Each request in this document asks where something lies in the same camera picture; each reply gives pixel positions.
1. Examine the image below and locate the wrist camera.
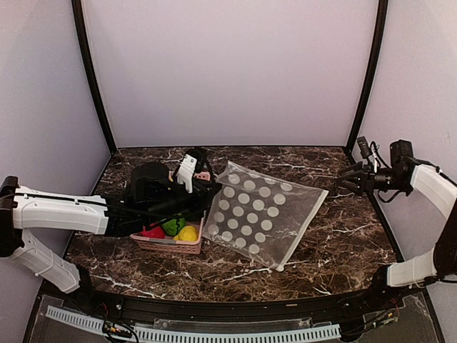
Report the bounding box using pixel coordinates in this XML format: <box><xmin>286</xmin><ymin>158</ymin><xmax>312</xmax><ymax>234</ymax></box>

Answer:
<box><xmin>390</xmin><ymin>139</ymin><xmax>413</xmax><ymax>173</ymax></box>
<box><xmin>173</xmin><ymin>147</ymin><xmax>215</xmax><ymax>194</ymax></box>

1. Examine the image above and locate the red toy fruit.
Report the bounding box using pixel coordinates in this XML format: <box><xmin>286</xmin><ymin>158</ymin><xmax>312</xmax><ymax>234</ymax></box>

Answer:
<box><xmin>139</xmin><ymin>224</ymin><xmax>166</xmax><ymax>239</ymax></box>

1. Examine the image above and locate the clear dotted zip bag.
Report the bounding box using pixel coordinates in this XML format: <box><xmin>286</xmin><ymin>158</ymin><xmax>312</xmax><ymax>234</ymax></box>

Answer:
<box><xmin>202</xmin><ymin>161</ymin><xmax>328</xmax><ymax>272</ymax></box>

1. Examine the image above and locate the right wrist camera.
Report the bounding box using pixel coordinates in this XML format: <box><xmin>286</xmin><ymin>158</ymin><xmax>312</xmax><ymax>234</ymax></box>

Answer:
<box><xmin>390</xmin><ymin>139</ymin><xmax>413</xmax><ymax>173</ymax></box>

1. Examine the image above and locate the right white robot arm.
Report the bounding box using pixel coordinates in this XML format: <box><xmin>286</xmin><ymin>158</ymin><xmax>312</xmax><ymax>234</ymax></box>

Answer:
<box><xmin>336</xmin><ymin>156</ymin><xmax>456</xmax><ymax>310</ymax></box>

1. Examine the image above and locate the yellow toy lemon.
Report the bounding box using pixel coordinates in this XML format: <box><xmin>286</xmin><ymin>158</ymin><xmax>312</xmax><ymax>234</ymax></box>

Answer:
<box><xmin>174</xmin><ymin>225</ymin><xmax>199</xmax><ymax>242</ymax></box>

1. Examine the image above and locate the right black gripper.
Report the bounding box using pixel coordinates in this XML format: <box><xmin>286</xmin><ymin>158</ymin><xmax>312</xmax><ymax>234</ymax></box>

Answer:
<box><xmin>337</xmin><ymin>161</ymin><xmax>410</xmax><ymax>196</ymax></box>

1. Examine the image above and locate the white slotted cable duct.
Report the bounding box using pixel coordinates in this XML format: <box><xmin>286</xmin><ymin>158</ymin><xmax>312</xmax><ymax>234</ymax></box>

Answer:
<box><xmin>45</xmin><ymin>305</ymin><xmax>341</xmax><ymax>342</ymax></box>

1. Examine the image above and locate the black front rail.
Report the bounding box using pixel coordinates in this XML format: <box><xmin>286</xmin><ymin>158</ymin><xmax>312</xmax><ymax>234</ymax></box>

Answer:
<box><xmin>94</xmin><ymin>288</ymin><xmax>419</xmax><ymax>324</ymax></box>

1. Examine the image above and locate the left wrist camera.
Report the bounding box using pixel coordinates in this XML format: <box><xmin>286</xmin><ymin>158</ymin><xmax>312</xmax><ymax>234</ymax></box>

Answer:
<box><xmin>173</xmin><ymin>147</ymin><xmax>215</xmax><ymax>194</ymax></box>

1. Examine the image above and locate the black frame post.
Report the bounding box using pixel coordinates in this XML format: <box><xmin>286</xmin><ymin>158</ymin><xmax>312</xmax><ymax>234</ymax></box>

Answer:
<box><xmin>71</xmin><ymin>0</ymin><xmax>117</xmax><ymax>156</ymax></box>
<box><xmin>345</xmin><ymin>0</ymin><xmax>389</xmax><ymax>153</ymax></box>

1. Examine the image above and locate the pink plastic basket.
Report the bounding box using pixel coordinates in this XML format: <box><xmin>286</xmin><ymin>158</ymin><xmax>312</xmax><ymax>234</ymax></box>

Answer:
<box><xmin>130</xmin><ymin>170</ymin><xmax>211</xmax><ymax>255</ymax></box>

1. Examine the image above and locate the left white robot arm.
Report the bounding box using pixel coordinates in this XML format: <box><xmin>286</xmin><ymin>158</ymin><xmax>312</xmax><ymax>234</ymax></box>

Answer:
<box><xmin>1</xmin><ymin>162</ymin><xmax>221</xmax><ymax>312</ymax></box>

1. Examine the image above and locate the green toy watermelon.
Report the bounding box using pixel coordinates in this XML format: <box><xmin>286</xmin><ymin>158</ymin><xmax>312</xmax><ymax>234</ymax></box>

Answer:
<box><xmin>161</xmin><ymin>217</ymin><xmax>186</xmax><ymax>237</ymax></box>

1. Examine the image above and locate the left black frame post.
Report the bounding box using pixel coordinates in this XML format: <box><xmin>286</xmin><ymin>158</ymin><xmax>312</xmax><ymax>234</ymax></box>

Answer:
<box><xmin>71</xmin><ymin>0</ymin><xmax>117</xmax><ymax>156</ymax></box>

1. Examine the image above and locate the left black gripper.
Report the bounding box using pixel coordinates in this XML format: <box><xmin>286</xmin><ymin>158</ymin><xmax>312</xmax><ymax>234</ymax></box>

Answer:
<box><xmin>144</xmin><ymin>179</ymin><xmax>222</xmax><ymax>225</ymax></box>

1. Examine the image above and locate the right black frame post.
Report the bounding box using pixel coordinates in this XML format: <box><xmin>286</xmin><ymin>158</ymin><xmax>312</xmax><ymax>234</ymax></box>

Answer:
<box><xmin>345</xmin><ymin>0</ymin><xmax>389</xmax><ymax>153</ymax></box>

